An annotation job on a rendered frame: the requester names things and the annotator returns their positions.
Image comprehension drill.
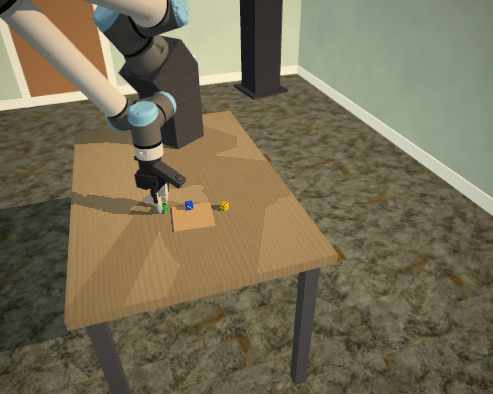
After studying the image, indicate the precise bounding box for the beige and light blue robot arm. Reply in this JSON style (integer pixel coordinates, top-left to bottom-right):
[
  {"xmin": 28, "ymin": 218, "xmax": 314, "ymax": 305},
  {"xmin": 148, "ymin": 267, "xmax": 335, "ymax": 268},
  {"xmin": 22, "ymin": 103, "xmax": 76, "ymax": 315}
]
[{"xmin": 0, "ymin": 0, "xmax": 189, "ymax": 189}]

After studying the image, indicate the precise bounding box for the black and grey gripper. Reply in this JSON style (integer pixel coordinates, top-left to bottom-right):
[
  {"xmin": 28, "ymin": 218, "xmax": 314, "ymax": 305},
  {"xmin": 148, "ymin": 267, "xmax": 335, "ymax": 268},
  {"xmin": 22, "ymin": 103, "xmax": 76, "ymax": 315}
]
[{"xmin": 134, "ymin": 156, "xmax": 169, "ymax": 214}]

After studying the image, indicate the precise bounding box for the blue die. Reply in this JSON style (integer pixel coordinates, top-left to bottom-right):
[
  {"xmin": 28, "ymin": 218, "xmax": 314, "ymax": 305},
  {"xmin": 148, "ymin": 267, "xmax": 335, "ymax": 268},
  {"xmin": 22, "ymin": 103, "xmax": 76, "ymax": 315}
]
[{"xmin": 185, "ymin": 200, "xmax": 194, "ymax": 211}]

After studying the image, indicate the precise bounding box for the tan flat mat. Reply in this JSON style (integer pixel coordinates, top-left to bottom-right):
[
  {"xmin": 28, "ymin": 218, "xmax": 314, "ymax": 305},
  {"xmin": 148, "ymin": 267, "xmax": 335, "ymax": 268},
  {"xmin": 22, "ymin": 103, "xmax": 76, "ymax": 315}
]
[{"xmin": 172, "ymin": 202, "xmax": 216, "ymax": 232}]

